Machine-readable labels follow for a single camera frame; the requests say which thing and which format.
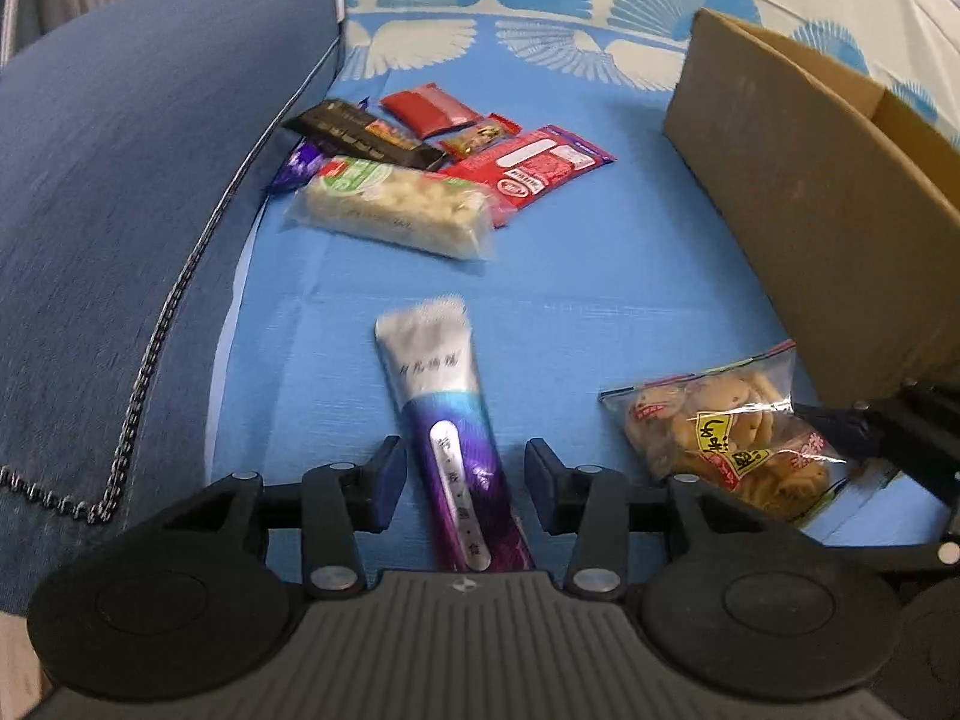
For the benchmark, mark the clear bag of cookies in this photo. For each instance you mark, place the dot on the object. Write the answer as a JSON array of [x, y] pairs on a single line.
[[720, 435]]

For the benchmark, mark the white rice cracker packet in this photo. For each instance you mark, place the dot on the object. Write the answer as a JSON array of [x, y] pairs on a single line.
[[390, 202]]

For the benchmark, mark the silver purple snack packet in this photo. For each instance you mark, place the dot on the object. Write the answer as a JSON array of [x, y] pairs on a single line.
[[450, 420]]

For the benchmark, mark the dark red snack packet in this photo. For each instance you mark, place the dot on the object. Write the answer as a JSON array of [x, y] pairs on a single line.
[[427, 109]]

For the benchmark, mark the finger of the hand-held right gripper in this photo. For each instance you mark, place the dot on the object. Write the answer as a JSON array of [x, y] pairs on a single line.
[[915, 427], [900, 551]]

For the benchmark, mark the small purple snack packet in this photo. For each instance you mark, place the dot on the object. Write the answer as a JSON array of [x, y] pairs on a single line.
[[300, 165]]

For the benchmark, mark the brown cardboard box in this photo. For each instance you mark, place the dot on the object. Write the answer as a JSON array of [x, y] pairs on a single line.
[[810, 202]]

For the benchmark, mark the blue fan-print sheet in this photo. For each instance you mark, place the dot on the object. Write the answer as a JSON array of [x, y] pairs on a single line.
[[600, 255]]

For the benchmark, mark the large red snack packet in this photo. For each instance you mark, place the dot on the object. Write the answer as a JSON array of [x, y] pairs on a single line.
[[532, 165]]

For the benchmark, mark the small red candy bar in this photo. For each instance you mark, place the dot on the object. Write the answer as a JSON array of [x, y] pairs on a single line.
[[476, 136]]

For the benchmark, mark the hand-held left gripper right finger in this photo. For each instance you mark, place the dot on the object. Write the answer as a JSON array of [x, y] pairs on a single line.
[[537, 477]]

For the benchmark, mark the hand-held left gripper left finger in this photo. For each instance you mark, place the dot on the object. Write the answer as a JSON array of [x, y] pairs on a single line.
[[386, 481]]

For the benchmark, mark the black snack bar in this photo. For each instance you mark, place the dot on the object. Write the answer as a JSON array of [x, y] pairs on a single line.
[[352, 127]]

